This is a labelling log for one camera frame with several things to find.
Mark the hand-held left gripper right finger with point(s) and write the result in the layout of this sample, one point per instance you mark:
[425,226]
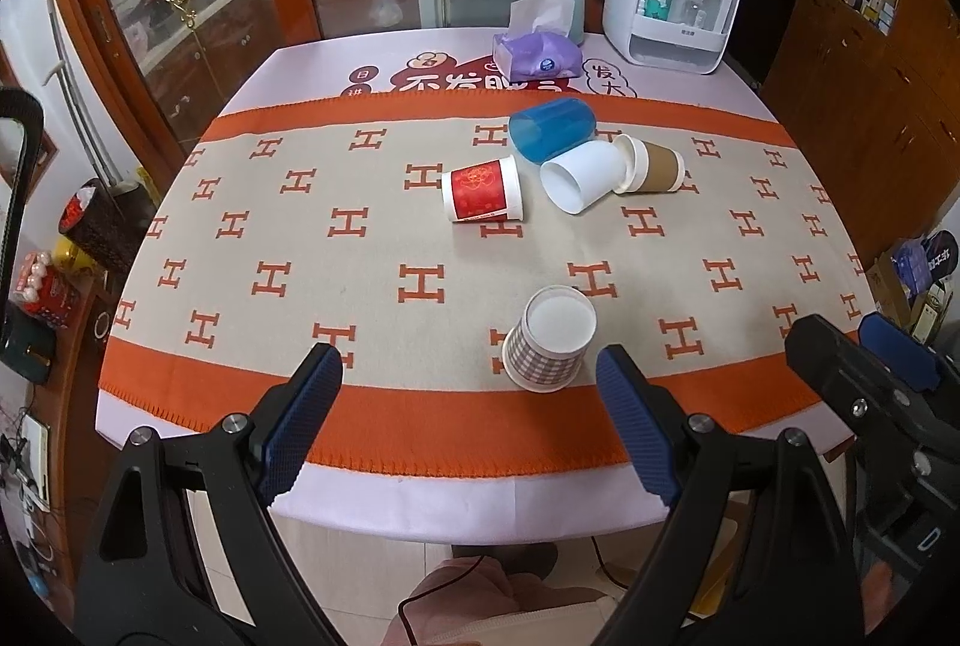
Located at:
[637,425]

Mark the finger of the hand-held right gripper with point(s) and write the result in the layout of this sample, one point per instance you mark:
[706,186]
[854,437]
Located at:
[900,353]
[840,368]

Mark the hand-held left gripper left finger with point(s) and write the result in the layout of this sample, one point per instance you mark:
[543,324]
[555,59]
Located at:
[301,417]

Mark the checked paper cup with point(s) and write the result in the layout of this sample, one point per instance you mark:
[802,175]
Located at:
[553,335]

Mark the white cup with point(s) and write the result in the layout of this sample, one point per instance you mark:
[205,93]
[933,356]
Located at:
[586,175]

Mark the brown paper cup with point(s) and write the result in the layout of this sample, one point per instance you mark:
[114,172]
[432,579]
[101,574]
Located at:
[656,165]

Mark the red paper cup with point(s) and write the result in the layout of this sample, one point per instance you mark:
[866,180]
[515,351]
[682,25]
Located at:
[484,190]

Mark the blue plastic cup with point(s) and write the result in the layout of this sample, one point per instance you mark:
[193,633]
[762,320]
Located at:
[553,127]

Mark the cardboard box with items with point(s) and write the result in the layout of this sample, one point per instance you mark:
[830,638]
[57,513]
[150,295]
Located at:
[911,282]

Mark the orange beige patterned blanket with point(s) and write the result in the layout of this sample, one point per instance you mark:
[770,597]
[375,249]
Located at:
[300,256]

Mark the person's pink trouser leg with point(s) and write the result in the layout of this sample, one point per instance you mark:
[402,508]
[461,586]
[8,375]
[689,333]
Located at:
[495,605]

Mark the dark woven basket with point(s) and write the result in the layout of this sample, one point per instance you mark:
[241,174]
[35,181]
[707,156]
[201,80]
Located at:
[109,226]

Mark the black box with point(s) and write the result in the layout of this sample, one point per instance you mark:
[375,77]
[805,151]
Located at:
[28,346]

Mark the red box with pearls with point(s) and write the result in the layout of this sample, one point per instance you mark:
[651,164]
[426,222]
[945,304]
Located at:
[46,290]

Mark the yellow jar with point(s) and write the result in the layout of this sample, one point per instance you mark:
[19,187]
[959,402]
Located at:
[67,252]

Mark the black framed mirror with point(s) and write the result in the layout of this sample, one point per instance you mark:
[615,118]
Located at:
[16,181]

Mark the purple tissue pack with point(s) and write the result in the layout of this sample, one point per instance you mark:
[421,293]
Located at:
[536,55]

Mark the white cosmetics storage box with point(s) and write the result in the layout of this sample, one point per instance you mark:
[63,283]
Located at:
[660,5]

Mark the green tissue roll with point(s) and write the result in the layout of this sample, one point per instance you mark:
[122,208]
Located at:
[564,9]

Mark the wooden wall cabinet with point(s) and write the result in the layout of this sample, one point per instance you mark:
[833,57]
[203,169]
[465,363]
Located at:
[862,91]

